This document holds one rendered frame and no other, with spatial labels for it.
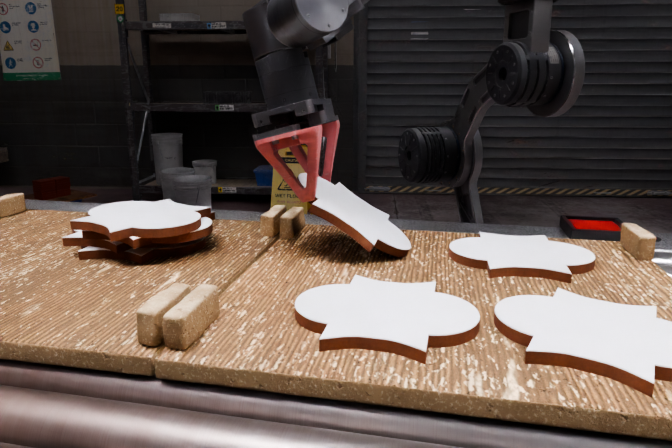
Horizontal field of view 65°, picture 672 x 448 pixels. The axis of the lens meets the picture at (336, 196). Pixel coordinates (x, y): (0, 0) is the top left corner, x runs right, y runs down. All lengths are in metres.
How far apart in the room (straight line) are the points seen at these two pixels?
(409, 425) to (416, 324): 0.08
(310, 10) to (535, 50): 0.84
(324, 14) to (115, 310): 0.31
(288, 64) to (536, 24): 0.81
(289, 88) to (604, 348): 0.36
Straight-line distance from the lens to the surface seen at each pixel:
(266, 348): 0.39
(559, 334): 0.41
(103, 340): 0.43
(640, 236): 0.63
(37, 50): 6.19
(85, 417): 0.38
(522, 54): 1.25
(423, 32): 5.19
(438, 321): 0.41
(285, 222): 0.62
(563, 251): 0.60
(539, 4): 1.28
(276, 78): 0.55
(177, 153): 5.16
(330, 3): 0.51
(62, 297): 0.52
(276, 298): 0.47
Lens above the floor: 1.12
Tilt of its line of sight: 13 degrees down
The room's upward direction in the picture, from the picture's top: straight up
